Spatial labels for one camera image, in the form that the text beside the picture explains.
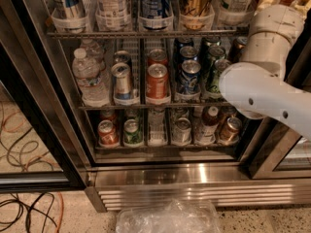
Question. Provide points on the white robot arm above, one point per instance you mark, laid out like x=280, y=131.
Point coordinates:
x=256, y=85

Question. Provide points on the middle green soda can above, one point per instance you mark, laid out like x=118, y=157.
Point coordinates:
x=213, y=54

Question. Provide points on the green soda can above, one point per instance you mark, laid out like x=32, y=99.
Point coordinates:
x=132, y=134
x=213, y=54
x=212, y=84

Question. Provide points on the top gold can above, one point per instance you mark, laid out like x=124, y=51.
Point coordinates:
x=193, y=12

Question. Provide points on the front green soda can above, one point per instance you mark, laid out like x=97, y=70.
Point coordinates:
x=212, y=84

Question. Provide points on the middle blue pepsi can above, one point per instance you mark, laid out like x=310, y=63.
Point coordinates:
x=188, y=53

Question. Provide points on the blue pepsi can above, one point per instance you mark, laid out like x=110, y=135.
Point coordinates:
x=188, y=77
x=188, y=53

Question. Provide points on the front blue pepsi can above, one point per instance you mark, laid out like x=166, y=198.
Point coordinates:
x=188, y=77

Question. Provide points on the top blue silver can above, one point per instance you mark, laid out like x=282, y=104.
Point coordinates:
x=154, y=13

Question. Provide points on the rear orange soda can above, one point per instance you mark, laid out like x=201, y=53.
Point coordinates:
x=157, y=56

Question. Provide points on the orange soda can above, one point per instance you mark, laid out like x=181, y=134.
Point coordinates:
x=157, y=81
x=157, y=56

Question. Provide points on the bottom gold brown can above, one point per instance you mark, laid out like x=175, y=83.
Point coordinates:
x=230, y=130

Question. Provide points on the front orange soda can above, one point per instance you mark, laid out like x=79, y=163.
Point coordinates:
x=157, y=81

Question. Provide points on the bottom silver can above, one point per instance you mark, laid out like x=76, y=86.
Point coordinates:
x=181, y=130

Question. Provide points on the rear silver blue can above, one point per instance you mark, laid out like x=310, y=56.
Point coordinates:
x=122, y=56

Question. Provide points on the stainless steel fridge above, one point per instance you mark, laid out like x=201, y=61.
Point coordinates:
x=138, y=102

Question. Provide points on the bottom green soda can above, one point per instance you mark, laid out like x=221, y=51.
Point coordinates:
x=132, y=134

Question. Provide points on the top blue white can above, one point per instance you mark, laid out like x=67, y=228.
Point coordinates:
x=69, y=16

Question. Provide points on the bottom red soda can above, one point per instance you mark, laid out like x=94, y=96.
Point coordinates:
x=107, y=133

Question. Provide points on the brown drink bottle white cap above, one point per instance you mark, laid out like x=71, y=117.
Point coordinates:
x=205, y=131

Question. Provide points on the top white labelled bottle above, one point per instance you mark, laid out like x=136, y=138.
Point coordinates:
x=114, y=14

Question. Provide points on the rear clear water bottle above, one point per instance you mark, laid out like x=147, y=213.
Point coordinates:
x=94, y=50

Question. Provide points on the clear water bottle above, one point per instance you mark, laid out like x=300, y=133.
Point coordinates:
x=88, y=76
x=94, y=50

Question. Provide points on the front clear water bottle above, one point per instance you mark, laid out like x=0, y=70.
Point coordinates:
x=88, y=76

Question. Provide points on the clear plastic bag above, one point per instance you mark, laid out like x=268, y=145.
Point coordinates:
x=173, y=217

